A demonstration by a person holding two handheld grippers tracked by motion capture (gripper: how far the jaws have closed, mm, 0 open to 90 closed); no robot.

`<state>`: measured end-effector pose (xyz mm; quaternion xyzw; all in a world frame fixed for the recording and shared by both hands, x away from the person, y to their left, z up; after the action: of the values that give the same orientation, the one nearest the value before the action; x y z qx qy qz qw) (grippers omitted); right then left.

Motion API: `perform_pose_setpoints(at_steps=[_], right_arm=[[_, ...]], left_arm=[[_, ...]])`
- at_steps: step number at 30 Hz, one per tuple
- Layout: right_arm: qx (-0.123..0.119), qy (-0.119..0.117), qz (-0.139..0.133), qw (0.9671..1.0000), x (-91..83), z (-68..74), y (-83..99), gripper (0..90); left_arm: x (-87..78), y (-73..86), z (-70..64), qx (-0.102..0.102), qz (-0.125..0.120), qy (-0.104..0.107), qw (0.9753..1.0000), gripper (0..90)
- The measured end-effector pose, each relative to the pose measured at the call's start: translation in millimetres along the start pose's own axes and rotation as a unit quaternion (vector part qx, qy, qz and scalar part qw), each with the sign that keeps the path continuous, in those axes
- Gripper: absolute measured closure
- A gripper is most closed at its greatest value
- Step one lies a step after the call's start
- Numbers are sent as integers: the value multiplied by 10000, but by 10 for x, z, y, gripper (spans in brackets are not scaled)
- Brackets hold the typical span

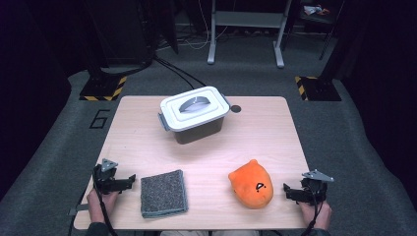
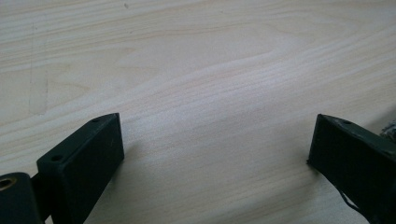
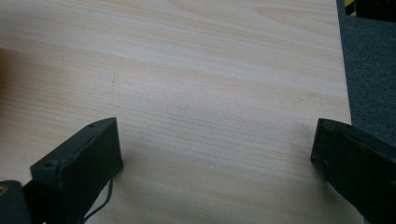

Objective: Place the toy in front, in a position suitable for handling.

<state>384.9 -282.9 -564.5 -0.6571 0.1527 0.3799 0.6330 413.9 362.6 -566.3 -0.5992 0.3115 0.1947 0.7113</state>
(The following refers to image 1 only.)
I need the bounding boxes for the orange plush toy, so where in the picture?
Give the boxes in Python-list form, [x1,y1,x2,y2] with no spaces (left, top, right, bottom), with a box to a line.
[228,158,274,209]

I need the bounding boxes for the white floor cables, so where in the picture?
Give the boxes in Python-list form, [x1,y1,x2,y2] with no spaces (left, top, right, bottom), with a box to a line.
[156,0,230,52]

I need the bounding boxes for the hand-held gripper cable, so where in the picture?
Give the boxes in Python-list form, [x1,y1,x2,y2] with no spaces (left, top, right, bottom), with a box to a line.
[301,188,324,236]
[92,166,118,236]

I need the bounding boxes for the brown translucent storage box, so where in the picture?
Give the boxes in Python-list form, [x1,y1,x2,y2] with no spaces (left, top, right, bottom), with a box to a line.
[172,116,226,146]

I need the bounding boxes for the black floor cables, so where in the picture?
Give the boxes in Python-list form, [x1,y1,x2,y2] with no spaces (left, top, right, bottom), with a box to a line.
[153,55,208,89]

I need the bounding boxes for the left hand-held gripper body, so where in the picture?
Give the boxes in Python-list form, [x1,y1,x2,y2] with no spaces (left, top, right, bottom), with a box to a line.
[92,158,119,195]

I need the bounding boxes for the white lidded storage box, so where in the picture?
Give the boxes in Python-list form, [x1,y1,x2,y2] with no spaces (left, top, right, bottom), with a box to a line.
[157,86,232,133]

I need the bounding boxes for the dark metal rack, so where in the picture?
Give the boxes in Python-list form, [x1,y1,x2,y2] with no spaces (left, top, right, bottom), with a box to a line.
[283,0,347,61]

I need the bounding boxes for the grey fluffy towel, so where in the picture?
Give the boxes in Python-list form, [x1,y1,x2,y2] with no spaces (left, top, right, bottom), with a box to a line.
[140,169,189,219]

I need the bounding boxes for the right hand-held gripper cable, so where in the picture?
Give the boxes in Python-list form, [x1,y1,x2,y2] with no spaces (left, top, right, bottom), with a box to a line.
[301,188,324,236]

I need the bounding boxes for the striped black stand base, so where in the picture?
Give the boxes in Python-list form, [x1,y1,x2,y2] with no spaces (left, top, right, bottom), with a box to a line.
[79,74,128,102]
[294,76,342,102]

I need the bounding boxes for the person's right hand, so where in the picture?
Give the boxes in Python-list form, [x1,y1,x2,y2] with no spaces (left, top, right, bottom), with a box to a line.
[298,200,332,230]

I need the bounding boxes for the person's left hand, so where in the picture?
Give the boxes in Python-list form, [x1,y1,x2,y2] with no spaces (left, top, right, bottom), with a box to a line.
[87,188,119,224]

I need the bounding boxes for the grey tape strip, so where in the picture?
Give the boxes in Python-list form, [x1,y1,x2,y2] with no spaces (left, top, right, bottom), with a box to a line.
[68,204,89,216]

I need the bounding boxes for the black equipment cabinet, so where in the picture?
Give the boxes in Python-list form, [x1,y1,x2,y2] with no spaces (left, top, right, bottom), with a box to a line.
[83,0,180,68]

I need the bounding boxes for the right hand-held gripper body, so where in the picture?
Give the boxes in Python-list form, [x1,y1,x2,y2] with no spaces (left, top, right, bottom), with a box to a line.
[300,169,334,205]

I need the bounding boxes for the left hand-held gripper cable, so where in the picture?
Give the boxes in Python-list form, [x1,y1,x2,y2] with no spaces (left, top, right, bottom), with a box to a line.
[92,166,118,236]

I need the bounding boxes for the white metal stand frame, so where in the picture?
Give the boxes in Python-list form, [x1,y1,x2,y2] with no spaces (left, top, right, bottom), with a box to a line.
[207,0,293,69]

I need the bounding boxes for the white and orange clutter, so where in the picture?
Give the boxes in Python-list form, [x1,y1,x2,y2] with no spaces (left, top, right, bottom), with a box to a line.
[303,4,330,17]

